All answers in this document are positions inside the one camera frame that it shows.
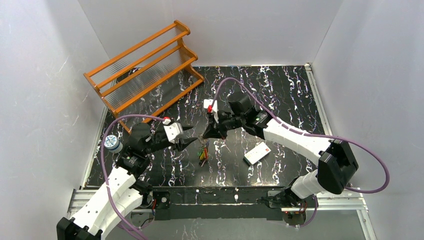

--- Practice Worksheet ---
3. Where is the orange wooden shelf rack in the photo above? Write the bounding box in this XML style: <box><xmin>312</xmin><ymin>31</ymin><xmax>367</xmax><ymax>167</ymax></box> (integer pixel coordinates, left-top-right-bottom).
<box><xmin>84</xmin><ymin>20</ymin><xmax>205</xmax><ymax>118</ymax></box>

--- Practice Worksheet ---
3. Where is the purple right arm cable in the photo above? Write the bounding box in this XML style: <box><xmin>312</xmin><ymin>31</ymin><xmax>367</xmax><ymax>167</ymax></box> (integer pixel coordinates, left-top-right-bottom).
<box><xmin>211</xmin><ymin>77</ymin><xmax>391</xmax><ymax>229</ymax></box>

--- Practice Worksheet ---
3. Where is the metal key organizer ring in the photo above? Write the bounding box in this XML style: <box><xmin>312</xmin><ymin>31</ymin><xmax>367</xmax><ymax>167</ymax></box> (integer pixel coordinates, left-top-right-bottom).
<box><xmin>197</xmin><ymin>138</ymin><xmax>211</xmax><ymax>167</ymax></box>

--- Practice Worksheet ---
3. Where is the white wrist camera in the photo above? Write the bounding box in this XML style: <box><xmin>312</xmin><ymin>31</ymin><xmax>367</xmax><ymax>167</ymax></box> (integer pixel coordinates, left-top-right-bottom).
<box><xmin>203</xmin><ymin>99</ymin><xmax>219</xmax><ymax>123</ymax></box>
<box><xmin>162</xmin><ymin>119</ymin><xmax>184</xmax><ymax>144</ymax></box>

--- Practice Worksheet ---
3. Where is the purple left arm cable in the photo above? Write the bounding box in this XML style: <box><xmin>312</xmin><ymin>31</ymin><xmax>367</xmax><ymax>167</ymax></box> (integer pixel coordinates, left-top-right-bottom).
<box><xmin>100</xmin><ymin>114</ymin><xmax>171</xmax><ymax>240</ymax></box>

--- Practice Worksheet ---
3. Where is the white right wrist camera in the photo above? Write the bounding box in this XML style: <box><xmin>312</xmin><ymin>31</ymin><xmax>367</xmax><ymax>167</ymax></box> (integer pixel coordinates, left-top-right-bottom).
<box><xmin>203</xmin><ymin>99</ymin><xmax>219</xmax><ymax>123</ymax></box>

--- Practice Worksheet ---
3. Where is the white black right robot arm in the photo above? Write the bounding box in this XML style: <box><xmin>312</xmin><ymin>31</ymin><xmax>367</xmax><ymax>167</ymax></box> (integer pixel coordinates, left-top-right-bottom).
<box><xmin>203</xmin><ymin>92</ymin><xmax>359</xmax><ymax>204</ymax></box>

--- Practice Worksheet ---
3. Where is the white card box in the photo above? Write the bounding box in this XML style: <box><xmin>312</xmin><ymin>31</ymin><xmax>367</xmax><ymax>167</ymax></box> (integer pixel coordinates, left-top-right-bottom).
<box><xmin>243</xmin><ymin>142</ymin><xmax>271</xmax><ymax>166</ymax></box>

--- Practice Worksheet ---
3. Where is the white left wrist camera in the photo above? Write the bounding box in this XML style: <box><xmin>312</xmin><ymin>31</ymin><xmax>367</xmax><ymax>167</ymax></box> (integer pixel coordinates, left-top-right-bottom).
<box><xmin>162</xmin><ymin>119</ymin><xmax>184</xmax><ymax>144</ymax></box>

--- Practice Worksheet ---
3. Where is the aluminium front rail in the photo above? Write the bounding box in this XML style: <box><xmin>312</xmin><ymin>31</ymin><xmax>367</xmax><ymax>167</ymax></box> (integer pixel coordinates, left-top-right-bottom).
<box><xmin>67</xmin><ymin>187</ymin><xmax>369</xmax><ymax>213</ymax></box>

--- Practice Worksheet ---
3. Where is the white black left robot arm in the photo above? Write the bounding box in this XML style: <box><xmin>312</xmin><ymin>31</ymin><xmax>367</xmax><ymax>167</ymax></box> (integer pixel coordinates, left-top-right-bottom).
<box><xmin>56</xmin><ymin>122</ymin><xmax>197</xmax><ymax>240</ymax></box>

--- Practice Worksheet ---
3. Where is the white blue tape roll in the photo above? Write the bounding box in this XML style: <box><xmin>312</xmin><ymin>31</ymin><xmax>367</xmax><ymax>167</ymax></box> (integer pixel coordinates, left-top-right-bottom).
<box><xmin>103</xmin><ymin>134</ymin><xmax>123</xmax><ymax>154</ymax></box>

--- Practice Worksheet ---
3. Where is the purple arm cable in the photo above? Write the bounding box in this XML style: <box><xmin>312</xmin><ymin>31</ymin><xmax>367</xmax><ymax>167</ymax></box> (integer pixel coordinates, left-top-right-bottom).
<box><xmin>100</xmin><ymin>114</ymin><xmax>171</xmax><ymax>240</ymax></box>
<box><xmin>211</xmin><ymin>77</ymin><xmax>391</xmax><ymax>229</ymax></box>

